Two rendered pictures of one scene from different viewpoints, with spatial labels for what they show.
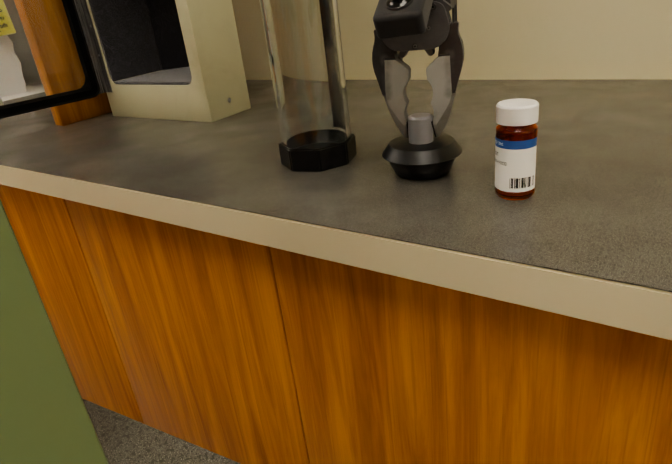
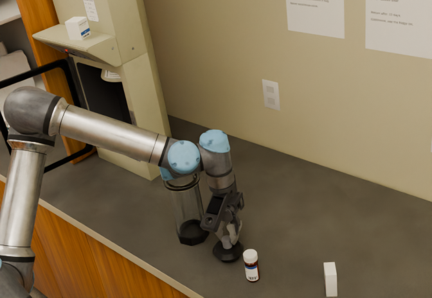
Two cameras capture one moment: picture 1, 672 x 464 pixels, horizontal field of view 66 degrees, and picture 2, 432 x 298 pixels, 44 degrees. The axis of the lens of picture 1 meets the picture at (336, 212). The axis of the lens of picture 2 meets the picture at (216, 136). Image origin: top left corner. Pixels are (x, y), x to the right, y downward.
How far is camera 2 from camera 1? 1.13 m
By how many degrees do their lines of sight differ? 11
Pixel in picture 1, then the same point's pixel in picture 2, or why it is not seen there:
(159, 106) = (124, 164)
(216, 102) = (153, 171)
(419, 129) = (225, 244)
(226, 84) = not seen: hidden behind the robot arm
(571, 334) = not seen: outside the picture
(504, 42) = (310, 140)
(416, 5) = (213, 225)
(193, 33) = not seen: hidden behind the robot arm
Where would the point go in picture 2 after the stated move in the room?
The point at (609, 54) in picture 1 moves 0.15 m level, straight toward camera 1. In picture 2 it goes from (359, 162) to (341, 186)
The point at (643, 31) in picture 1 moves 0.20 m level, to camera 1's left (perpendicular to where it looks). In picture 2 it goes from (372, 157) to (312, 160)
